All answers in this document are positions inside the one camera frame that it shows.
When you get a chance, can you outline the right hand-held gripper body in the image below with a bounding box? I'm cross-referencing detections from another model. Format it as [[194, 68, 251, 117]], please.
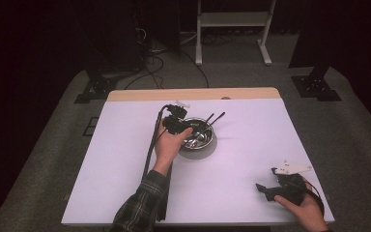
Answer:
[[268, 159, 313, 207]]

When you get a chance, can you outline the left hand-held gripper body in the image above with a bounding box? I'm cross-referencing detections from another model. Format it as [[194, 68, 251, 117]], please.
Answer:
[[161, 100, 191, 135]]

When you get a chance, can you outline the black chopstick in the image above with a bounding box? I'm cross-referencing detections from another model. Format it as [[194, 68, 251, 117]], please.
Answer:
[[156, 163, 174, 222], [202, 112, 215, 128]]

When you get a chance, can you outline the stainless steel bowl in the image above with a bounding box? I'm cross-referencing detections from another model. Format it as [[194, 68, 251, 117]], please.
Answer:
[[180, 116, 214, 151]]

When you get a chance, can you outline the person's left hand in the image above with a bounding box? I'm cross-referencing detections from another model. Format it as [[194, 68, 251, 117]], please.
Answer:
[[152, 126, 194, 177]]

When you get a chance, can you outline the person's right hand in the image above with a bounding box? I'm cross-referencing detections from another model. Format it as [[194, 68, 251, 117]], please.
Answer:
[[273, 178, 330, 232]]

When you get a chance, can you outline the white table mat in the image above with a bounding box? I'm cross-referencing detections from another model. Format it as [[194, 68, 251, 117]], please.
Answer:
[[61, 98, 336, 225]]

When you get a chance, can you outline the black stand base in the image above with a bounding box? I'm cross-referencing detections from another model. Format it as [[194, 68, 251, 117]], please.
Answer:
[[73, 66, 119, 104], [290, 66, 342, 102]]

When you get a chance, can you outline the dark equipment cabinet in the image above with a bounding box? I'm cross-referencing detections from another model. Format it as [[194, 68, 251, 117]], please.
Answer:
[[85, 0, 144, 74]]

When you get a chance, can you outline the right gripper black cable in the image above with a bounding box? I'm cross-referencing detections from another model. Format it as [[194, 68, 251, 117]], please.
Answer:
[[303, 180, 326, 217]]

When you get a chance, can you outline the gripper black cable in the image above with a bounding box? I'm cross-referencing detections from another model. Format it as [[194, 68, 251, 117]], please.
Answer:
[[303, 180, 326, 217], [141, 103, 174, 182]]

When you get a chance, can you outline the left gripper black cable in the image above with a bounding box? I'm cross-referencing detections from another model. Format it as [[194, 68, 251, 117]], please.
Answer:
[[141, 103, 174, 182]]

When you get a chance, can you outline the black floor cable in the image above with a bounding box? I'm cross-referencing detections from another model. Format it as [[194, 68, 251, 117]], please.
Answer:
[[124, 52, 165, 91], [180, 50, 211, 89]]

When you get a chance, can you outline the tangle of cables under desk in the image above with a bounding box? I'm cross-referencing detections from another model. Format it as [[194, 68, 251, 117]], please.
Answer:
[[201, 32, 238, 46]]

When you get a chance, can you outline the white desk frame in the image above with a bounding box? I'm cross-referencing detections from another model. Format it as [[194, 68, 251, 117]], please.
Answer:
[[194, 0, 277, 67]]

